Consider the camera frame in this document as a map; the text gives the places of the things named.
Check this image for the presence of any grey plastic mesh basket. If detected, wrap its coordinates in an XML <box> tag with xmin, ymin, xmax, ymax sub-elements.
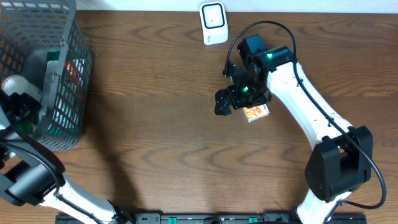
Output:
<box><xmin>1</xmin><ymin>1</ymin><xmax>93</xmax><ymax>151</ymax></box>

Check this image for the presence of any green-lid seasoning jar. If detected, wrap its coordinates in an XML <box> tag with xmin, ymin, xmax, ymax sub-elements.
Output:
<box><xmin>17</xmin><ymin>121</ymin><xmax>34</xmax><ymax>135</ymax></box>

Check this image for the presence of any white cylindrical container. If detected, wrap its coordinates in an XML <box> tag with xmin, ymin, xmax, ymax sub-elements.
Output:
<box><xmin>1</xmin><ymin>75</ymin><xmax>42</xmax><ymax>102</ymax></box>

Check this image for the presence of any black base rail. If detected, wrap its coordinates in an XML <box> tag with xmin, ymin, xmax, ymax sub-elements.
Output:
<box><xmin>55</xmin><ymin>212</ymin><xmax>368</xmax><ymax>224</ymax></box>

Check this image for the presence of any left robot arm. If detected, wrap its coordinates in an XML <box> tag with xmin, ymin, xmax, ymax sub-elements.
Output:
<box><xmin>1</xmin><ymin>91</ymin><xmax>136</xmax><ymax>224</ymax></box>

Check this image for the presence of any orange Kleenex tissue pack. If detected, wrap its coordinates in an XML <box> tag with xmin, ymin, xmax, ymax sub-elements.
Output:
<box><xmin>243</xmin><ymin>104</ymin><xmax>270</xmax><ymax>123</ymax></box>

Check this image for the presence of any white barcode scanner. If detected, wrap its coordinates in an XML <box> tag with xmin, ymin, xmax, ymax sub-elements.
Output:
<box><xmin>199</xmin><ymin>1</ymin><xmax>229</xmax><ymax>45</ymax></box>

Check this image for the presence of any green 3M gloves package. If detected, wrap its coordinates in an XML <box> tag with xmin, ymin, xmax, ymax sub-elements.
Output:
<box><xmin>53</xmin><ymin>52</ymin><xmax>92</xmax><ymax>134</ymax></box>

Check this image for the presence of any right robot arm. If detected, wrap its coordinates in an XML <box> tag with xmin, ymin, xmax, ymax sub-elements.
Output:
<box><xmin>215</xmin><ymin>35</ymin><xmax>373</xmax><ymax>223</ymax></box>

